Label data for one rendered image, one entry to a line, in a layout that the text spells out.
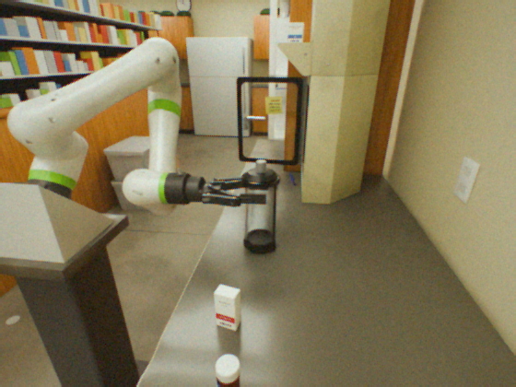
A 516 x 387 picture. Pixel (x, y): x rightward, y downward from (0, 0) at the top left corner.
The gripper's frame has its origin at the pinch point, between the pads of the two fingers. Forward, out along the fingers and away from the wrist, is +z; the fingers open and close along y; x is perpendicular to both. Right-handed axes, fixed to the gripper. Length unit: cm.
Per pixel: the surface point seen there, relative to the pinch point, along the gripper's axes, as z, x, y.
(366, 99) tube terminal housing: 35, -20, 43
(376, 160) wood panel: 49, 13, 69
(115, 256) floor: -132, 111, 107
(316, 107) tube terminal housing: 16.4, -18.2, 32.4
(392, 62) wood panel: 49, -31, 70
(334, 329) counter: 19.2, 18.6, -29.1
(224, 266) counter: -8.7, 18.3, -11.4
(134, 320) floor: -85, 111, 48
